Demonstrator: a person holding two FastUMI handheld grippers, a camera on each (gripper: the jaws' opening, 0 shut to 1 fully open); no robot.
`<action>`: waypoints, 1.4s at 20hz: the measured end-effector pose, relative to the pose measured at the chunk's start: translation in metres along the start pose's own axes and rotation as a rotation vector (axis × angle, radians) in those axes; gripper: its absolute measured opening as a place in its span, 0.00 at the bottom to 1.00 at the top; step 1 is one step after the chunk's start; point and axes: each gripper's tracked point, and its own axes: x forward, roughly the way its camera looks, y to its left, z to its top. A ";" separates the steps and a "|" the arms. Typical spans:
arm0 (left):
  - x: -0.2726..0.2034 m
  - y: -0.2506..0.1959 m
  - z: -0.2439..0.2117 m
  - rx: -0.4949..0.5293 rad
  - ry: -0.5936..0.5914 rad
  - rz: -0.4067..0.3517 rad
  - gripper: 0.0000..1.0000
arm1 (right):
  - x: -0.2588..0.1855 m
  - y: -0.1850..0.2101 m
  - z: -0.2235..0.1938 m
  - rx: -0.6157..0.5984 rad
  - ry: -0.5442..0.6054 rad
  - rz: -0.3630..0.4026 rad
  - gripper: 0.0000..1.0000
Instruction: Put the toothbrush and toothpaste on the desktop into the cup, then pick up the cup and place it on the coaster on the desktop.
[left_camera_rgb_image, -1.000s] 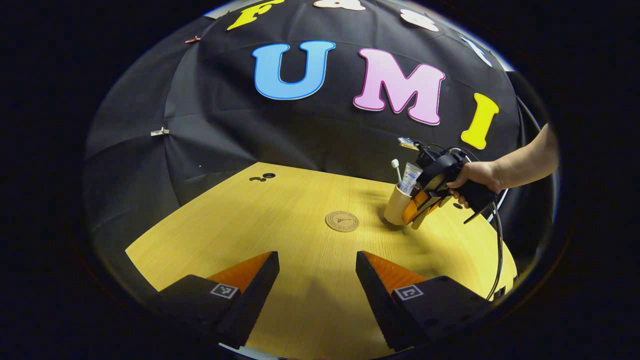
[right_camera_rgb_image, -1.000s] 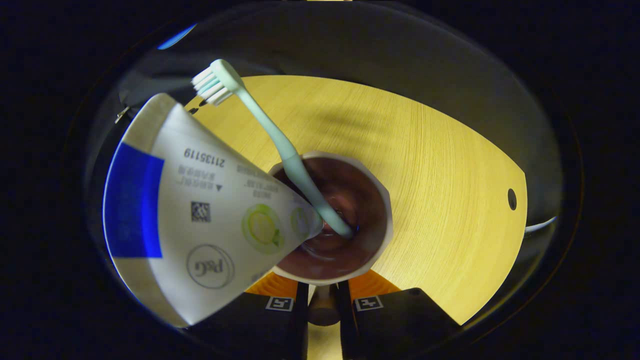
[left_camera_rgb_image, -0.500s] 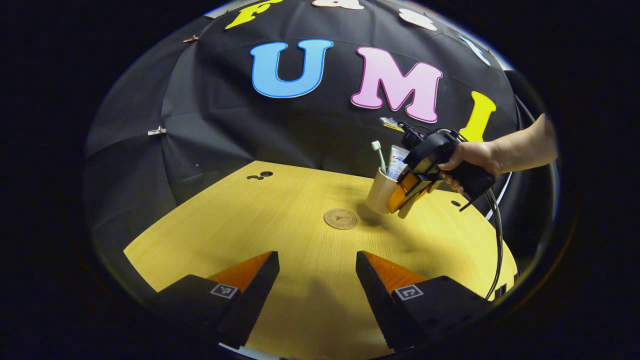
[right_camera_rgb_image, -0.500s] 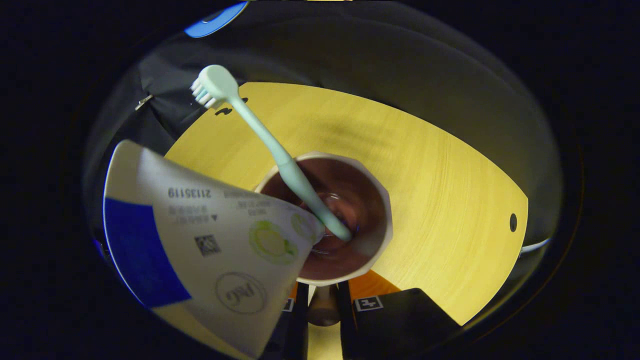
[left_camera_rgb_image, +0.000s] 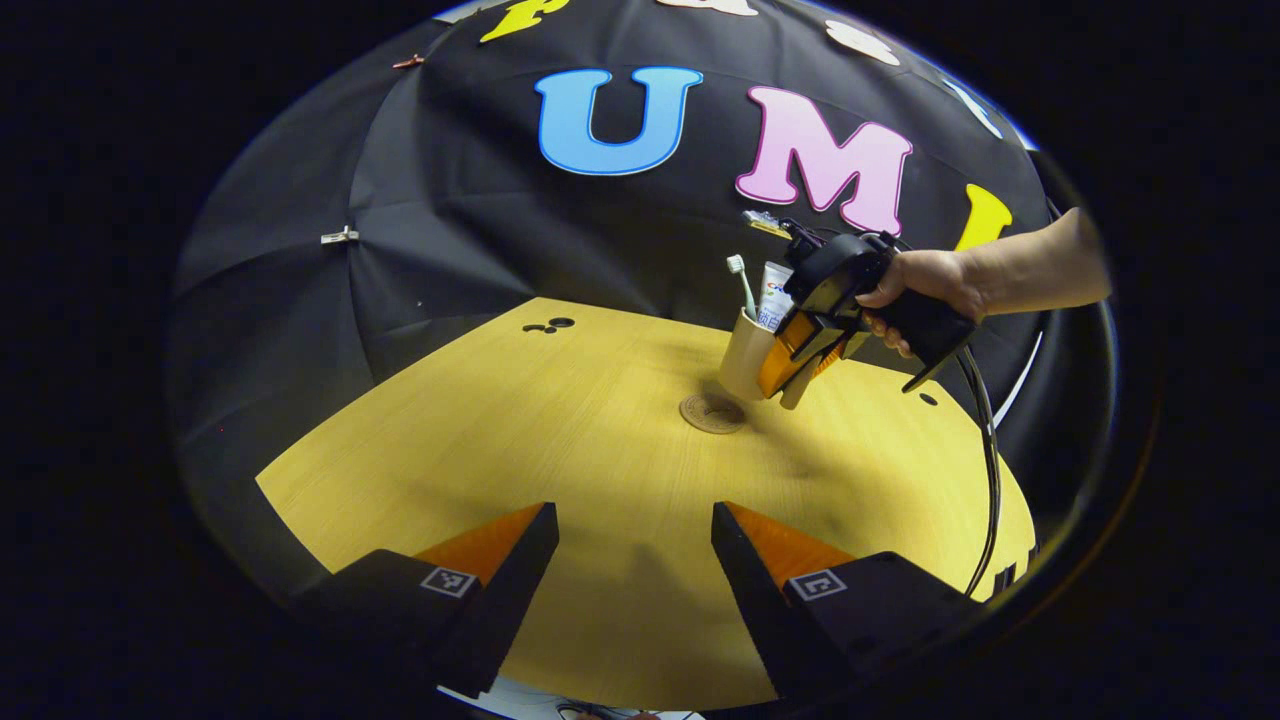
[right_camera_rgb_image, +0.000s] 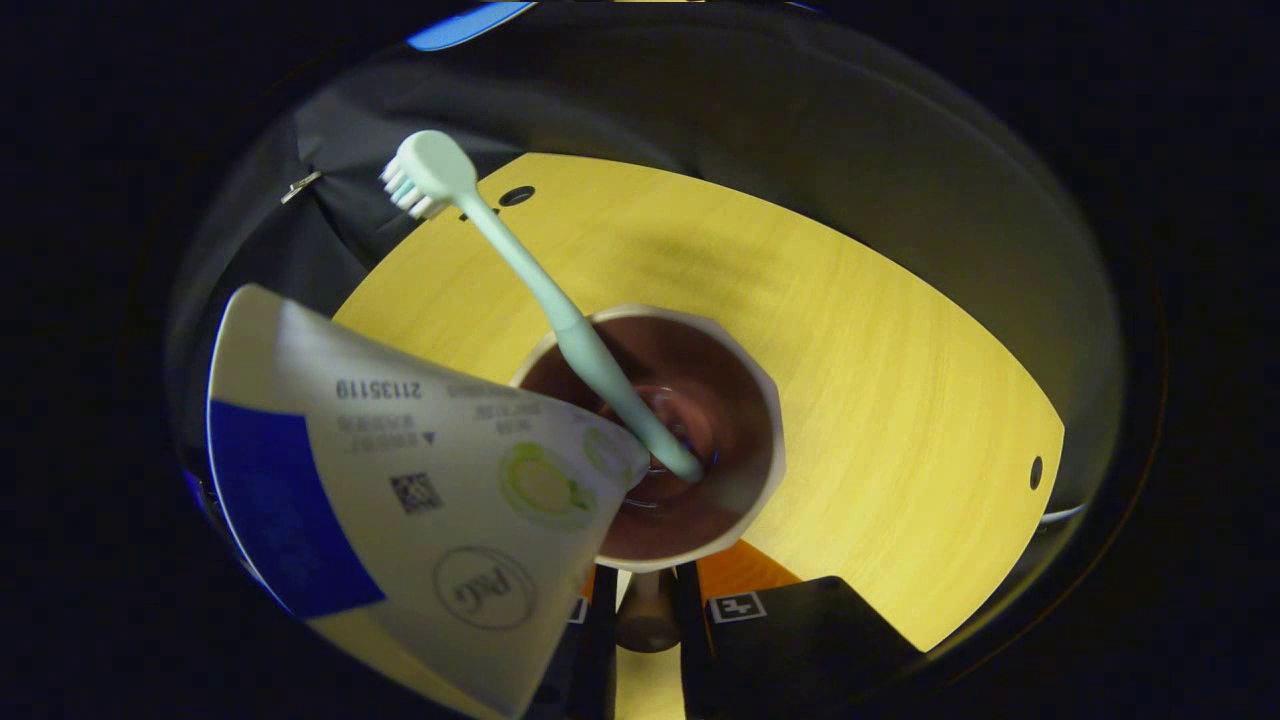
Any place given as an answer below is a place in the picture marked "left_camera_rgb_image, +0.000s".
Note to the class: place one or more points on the red clip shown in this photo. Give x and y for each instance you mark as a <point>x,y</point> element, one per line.
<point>408,61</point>

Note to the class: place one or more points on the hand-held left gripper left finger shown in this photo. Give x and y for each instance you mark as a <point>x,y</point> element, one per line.
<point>490,610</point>

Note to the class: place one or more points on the white toothpaste tube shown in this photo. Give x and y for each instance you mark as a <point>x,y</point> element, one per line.
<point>775,295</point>

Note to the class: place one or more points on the silver metal clip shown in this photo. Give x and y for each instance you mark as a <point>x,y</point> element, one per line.
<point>340,237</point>

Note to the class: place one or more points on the beige cup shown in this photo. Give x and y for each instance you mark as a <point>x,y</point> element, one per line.
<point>745,355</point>

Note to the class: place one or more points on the light green toothbrush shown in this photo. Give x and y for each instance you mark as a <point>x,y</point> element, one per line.
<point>745,285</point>

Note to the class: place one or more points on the round brown coaster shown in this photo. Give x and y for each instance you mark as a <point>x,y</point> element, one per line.
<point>712,415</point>

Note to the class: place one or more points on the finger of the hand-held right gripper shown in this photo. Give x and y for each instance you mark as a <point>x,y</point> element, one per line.
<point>782,360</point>
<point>835,350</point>

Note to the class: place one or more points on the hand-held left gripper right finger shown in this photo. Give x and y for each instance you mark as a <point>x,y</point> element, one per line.
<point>760,600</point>

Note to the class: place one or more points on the wooden desktop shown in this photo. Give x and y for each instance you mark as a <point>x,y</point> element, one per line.
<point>600,450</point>

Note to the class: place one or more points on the black backdrop cloth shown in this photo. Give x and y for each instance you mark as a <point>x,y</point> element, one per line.
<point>450,220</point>

